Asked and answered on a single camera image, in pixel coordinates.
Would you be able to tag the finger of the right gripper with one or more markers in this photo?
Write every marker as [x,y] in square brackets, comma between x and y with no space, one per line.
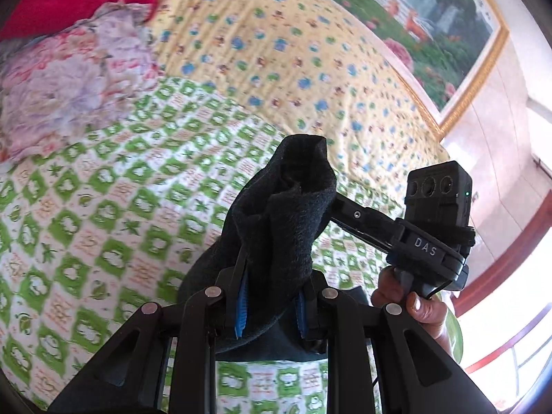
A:
[367,224]

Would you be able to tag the yellow cartoon print quilt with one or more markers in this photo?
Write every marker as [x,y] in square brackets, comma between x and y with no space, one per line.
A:
[306,66]

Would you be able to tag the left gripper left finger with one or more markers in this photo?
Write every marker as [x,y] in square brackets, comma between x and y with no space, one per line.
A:
[161,354]

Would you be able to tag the black pants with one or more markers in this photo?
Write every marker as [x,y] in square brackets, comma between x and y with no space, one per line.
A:
[273,222]

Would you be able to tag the green white patterned bed sheet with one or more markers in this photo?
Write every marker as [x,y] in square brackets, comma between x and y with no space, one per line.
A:
[94,231]

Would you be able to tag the pink floral cloth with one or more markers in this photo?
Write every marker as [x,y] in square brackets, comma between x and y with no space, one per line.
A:
[54,88]

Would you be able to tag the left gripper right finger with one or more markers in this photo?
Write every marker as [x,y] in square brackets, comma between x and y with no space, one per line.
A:
[380,359]

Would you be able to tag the person's right hand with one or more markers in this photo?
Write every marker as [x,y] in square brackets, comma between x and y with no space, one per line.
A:
[431,314]

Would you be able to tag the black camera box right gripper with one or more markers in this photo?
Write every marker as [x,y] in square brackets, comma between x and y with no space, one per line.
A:
[438,200]

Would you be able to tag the framed landscape painting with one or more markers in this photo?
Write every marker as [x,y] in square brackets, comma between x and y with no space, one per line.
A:
[445,48]

